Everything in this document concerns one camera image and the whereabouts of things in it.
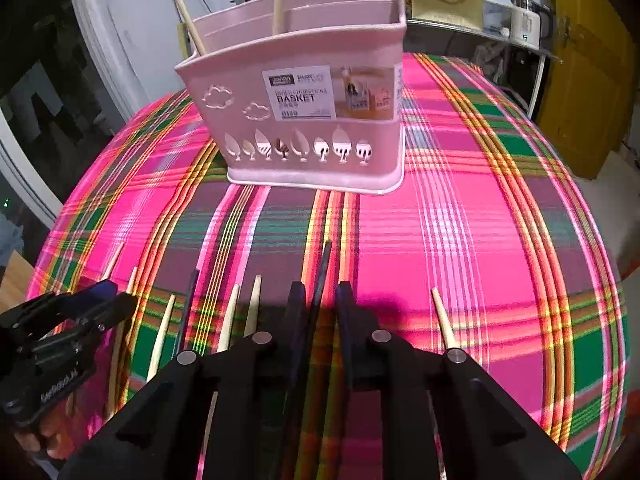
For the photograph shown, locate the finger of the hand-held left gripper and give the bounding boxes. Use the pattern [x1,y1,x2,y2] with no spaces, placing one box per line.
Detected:
[62,292,138,343]
[0,281,120,333]

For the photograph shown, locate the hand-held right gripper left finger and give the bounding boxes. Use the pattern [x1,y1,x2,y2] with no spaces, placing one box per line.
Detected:
[59,281,313,480]

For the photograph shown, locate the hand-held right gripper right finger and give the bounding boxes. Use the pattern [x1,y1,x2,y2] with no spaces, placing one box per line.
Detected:
[336,280,583,480]

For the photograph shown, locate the black chopstick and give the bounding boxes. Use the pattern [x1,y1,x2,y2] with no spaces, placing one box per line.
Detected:
[305,241,334,351]
[175,269,200,358]

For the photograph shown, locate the pink plastic chopstick basket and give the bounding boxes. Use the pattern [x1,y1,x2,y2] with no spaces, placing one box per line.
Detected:
[173,0,407,196]

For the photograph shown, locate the person's left hand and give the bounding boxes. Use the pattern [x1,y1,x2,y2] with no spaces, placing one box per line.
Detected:
[12,407,68,461]

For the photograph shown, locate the pink plaid tablecloth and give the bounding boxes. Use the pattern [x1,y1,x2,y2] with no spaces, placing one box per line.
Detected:
[25,52,632,480]

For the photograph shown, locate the glass sliding door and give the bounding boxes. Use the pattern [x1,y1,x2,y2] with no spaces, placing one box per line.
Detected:
[0,0,126,231]

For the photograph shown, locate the metal kitchen table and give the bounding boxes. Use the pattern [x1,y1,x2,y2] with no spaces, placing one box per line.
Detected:
[406,16,557,113]

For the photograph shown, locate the yellow wooden door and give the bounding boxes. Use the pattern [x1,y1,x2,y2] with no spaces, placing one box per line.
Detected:
[536,0,637,181]

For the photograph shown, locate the white electric kettle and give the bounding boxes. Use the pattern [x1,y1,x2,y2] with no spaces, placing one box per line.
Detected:
[509,0,554,47]

